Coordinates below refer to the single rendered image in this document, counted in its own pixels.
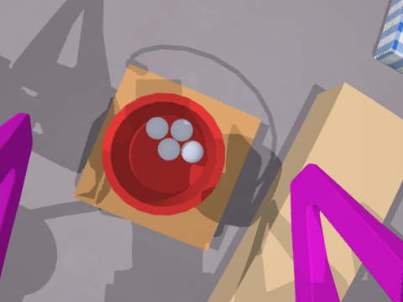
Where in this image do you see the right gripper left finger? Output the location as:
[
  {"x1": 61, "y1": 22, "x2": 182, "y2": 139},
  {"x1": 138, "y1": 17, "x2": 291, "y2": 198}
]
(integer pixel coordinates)
[{"x1": 0, "y1": 113, "x2": 33, "y2": 278}]

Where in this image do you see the red cup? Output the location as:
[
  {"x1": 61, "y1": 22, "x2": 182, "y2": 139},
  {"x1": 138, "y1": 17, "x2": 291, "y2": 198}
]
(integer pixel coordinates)
[{"x1": 102, "y1": 93, "x2": 225, "y2": 216}]

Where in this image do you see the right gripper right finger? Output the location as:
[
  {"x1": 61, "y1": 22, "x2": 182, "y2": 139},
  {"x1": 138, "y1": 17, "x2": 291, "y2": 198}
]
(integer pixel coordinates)
[{"x1": 290, "y1": 164, "x2": 403, "y2": 302}]

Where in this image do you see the grey marble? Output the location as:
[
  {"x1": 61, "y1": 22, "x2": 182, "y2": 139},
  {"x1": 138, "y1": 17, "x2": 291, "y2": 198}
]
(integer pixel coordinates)
[
  {"x1": 146, "y1": 117, "x2": 169, "y2": 139},
  {"x1": 158, "y1": 138, "x2": 181, "y2": 160},
  {"x1": 170, "y1": 119, "x2": 193, "y2": 142},
  {"x1": 181, "y1": 141, "x2": 203, "y2": 163}
]

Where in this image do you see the blue checked towel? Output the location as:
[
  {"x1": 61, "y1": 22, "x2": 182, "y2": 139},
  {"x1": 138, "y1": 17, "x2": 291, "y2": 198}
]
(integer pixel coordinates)
[{"x1": 374, "y1": 0, "x2": 403, "y2": 74}]

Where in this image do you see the tan rectangular block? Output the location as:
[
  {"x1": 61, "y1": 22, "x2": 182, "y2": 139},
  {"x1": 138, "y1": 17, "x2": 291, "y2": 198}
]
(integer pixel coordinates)
[{"x1": 207, "y1": 82, "x2": 403, "y2": 302}]

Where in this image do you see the orange square coaster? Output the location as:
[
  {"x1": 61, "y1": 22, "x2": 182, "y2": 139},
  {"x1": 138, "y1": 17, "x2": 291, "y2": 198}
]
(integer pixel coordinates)
[{"x1": 73, "y1": 64, "x2": 261, "y2": 251}]

